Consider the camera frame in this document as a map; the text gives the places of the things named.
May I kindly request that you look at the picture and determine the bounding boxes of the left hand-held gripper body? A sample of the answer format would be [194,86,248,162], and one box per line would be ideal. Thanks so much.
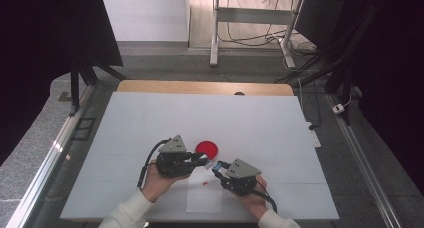
[155,134,203,178]

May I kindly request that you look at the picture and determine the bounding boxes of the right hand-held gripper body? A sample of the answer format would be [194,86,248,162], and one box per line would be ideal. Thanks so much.
[222,158,263,197]

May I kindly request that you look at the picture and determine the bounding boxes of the round red ink pad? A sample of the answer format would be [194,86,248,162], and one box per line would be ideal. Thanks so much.
[194,140,220,161]

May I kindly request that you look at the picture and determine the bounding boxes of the white paper sheet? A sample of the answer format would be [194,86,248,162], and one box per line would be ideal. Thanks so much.
[185,165,223,214]

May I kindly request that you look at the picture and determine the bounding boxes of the person's right hand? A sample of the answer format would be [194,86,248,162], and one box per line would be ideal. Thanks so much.
[233,174,269,222]

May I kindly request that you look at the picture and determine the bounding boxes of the person's left hand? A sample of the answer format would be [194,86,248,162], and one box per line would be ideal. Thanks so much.
[139,159,191,203]

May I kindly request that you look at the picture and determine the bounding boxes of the black tripod stand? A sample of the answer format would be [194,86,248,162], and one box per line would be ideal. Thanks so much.
[67,54,128,118]
[273,7,371,126]

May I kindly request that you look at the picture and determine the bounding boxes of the black curtain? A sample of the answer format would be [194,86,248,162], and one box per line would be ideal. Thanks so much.
[0,0,125,166]
[294,0,424,197]

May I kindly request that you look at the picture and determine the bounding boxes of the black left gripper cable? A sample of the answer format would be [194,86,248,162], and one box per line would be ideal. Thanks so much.
[137,138,171,189]

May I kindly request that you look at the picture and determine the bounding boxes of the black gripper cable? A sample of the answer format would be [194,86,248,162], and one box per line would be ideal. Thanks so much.
[137,138,171,189]
[251,179,278,214]

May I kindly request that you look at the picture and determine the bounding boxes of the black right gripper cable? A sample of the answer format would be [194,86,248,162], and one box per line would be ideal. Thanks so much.
[251,179,278,214]

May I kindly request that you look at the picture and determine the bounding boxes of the aluminium floor rail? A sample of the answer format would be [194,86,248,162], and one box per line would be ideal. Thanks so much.
[6,84,97,228]
[325,93,403,228]

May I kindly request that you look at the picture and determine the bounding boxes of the tangle of black floor cables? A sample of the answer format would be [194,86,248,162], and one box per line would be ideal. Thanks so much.
[218,0,318,56]

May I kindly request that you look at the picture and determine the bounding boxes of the white desk frame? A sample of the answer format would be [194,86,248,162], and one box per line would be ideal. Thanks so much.
[209,0,305,70]

